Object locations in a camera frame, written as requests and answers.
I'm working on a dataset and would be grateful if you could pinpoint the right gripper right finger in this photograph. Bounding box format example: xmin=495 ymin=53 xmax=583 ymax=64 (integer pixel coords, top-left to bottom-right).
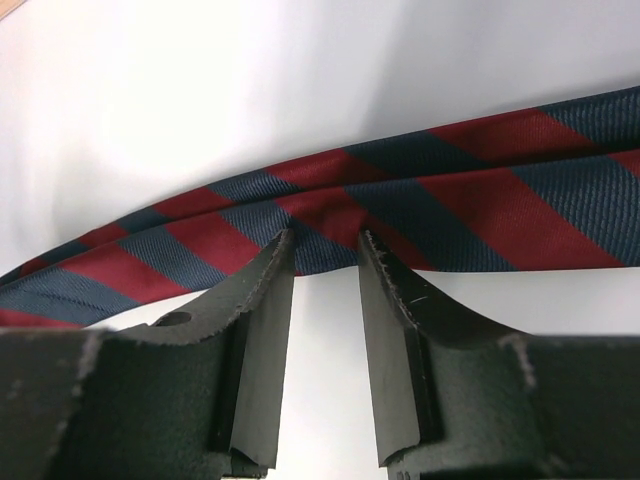
xmin=358 ymin=230 xmax=639 ymax=479

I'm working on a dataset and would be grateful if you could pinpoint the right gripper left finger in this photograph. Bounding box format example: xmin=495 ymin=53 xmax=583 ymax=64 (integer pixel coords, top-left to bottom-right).
xmin=1 ymin=230 xmax=295 ymax=479

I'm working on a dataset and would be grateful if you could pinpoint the red navy striped tie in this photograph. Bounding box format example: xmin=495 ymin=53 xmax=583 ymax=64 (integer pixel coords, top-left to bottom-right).
xmin=1 ymin=87 xmax=639 ymax=328

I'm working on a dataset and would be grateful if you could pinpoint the wooden compartment tray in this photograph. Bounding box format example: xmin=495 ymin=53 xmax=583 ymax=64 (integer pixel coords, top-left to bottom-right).
xmin=0 ymin=0 xmax=25 ymax=20

